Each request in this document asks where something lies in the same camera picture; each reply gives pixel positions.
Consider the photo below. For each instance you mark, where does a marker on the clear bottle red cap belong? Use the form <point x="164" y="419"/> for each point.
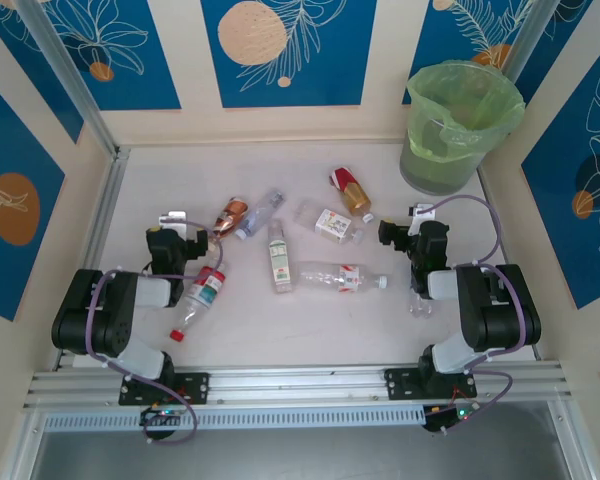
<point x="202" y="296"/>

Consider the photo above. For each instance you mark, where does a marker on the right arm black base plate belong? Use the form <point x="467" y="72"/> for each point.
<point x="400" y="382"/>

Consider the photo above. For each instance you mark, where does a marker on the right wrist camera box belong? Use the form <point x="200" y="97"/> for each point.
<point x="422" y="212"/>

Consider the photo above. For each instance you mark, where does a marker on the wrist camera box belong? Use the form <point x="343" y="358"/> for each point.
<point x="422" y="212"/>
<point x="174" y="221"/>

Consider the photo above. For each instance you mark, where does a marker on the aluminium mounting rail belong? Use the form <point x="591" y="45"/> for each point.
<point x="300" y="380"/>

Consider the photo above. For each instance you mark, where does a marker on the aluminium frame post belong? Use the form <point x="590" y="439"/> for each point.
<point x="75" y="85"/>
<point x="527" y="35"/>

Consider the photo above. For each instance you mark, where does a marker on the grey metal panel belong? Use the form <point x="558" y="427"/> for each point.
<point x="300" y="455"/>

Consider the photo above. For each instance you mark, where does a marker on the clear bottle red white label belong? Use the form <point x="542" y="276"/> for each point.
<point x="345" y="278"/>

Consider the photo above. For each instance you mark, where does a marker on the aluminium table side rail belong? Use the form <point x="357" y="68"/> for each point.
<point x="107" y="200"/>

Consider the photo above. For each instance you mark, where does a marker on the translucent plastic bin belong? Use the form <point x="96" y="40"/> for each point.
<point x="437" y="172"/>

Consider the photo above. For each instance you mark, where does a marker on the green plastic bin liner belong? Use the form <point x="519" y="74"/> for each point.
<point x="500" y="100"/>

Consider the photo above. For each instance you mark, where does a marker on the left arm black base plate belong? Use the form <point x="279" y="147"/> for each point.
<point x="197" y="387"/>

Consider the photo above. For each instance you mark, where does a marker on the clear bottle white green label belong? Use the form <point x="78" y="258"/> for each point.
<point x="280" y="257"/>

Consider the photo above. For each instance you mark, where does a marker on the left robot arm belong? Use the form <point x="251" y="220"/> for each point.
<point x="95" y="310"/>

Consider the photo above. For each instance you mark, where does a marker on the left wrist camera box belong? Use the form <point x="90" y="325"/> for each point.
<point x="174" y="221"/>

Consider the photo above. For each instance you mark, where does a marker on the amber bottle red white label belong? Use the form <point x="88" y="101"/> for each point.
<point x="352" y="195"/>

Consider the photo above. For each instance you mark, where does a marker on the clear bottle blue cola label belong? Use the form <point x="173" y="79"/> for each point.
<point x="421" y="309"/>

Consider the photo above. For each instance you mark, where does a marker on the copper label plastic bottle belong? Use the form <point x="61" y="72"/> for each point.
<point x="230" y="215"/>

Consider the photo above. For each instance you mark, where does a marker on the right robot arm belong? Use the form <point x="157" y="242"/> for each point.
<point x="500" y="310"/>

